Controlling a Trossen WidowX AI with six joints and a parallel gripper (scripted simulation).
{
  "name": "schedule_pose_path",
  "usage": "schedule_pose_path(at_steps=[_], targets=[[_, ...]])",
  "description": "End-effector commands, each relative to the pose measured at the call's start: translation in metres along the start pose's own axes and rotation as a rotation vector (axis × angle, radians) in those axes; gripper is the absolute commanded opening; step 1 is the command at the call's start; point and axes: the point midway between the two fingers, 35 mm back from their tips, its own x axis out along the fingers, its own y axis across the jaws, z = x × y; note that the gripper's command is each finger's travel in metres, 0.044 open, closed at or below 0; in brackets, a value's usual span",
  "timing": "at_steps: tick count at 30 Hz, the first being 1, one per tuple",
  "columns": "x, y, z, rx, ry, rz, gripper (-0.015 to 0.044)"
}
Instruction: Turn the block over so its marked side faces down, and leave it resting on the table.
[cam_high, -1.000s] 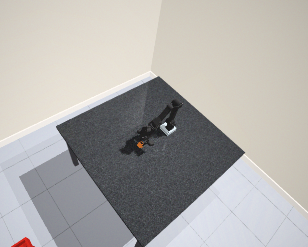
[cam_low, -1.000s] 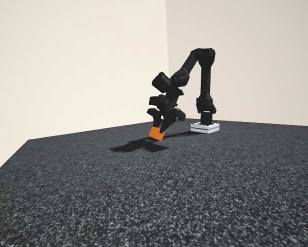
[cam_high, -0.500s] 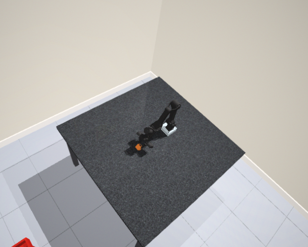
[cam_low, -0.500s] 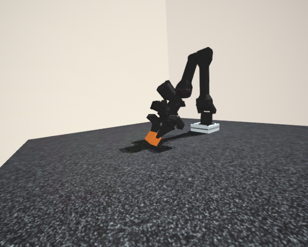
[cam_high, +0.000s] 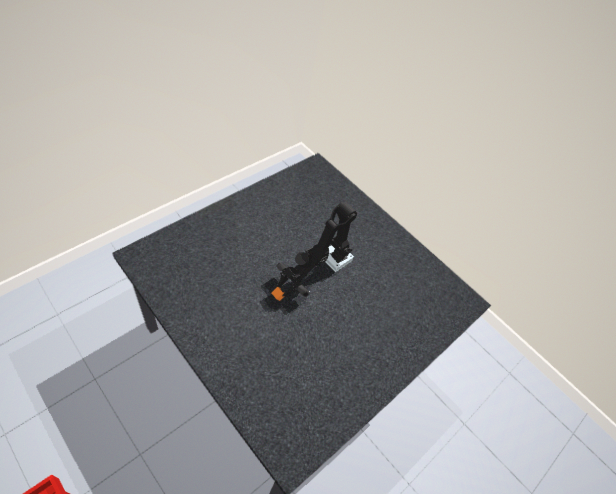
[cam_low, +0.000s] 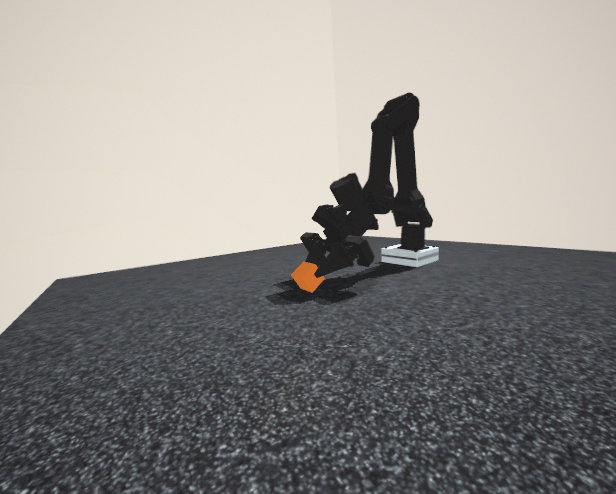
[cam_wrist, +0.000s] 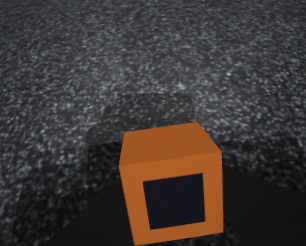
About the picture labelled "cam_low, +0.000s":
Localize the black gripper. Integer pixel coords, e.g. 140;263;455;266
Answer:
300;217;375;278

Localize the orange block with dark square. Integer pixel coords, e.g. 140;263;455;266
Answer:
291;262;325;293

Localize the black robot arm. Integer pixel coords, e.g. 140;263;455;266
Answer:
312;93;433;251

